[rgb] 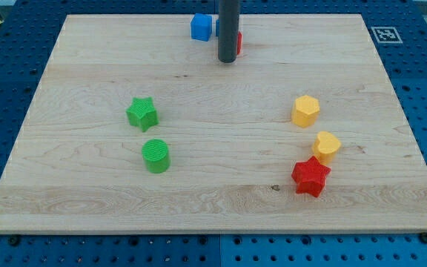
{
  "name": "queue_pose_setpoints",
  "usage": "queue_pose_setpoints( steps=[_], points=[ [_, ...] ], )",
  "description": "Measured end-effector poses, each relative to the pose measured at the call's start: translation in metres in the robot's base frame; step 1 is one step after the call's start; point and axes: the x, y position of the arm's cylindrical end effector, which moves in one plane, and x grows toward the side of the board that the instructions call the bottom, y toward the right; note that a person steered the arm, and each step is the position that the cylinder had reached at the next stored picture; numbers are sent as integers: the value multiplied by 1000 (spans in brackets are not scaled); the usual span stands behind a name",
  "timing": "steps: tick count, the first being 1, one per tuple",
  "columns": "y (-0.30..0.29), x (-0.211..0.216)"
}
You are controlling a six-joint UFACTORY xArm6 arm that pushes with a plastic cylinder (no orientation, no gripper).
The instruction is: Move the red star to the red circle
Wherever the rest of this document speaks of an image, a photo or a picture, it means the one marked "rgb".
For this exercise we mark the red star block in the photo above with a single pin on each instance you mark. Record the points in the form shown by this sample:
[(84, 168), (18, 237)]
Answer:
[(310, 176)]

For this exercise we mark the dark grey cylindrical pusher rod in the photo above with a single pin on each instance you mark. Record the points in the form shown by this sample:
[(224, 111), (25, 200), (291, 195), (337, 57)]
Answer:
[(228, 11)]

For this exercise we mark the green star block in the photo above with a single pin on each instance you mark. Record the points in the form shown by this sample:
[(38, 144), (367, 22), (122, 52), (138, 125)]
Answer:
[(142, 113)]

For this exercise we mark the yellow heart block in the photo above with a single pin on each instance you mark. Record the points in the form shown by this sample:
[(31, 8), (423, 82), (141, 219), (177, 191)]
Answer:
[(325, 147)]

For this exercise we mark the blue cube block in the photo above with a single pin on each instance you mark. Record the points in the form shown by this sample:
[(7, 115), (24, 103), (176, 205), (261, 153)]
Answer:
[(201, 27)]

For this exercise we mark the green cylinder block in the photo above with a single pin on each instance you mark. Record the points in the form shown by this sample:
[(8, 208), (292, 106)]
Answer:
[(155, 153)]

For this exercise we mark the wooden board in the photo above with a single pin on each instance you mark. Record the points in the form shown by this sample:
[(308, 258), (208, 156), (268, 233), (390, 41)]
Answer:
[(77, 167)]

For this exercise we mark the yellow hexagon block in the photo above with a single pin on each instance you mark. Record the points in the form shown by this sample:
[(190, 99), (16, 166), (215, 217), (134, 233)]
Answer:
[(305, 111)]

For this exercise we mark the white fiducial marker tag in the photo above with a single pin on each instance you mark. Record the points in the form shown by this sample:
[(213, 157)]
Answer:
[(386, 35)]

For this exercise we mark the red cylinder block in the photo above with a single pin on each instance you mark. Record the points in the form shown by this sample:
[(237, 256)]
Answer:
[(239, 43)]

